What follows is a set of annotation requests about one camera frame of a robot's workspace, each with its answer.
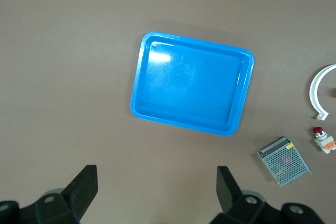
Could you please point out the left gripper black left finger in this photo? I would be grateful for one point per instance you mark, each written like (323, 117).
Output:
(81, 192)

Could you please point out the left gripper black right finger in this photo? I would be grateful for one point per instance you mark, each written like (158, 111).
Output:
(228, 195)

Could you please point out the blue plastic tray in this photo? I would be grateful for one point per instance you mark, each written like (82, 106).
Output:
(191, 85)

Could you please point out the large white C-shaped pipe clamp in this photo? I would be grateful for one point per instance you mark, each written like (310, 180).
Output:
(313, 90)

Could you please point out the perforated metal power supply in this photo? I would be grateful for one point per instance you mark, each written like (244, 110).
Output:
(284, 161)

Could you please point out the red mushroom push button switch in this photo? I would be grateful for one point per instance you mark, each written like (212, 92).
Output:
(324, 140)

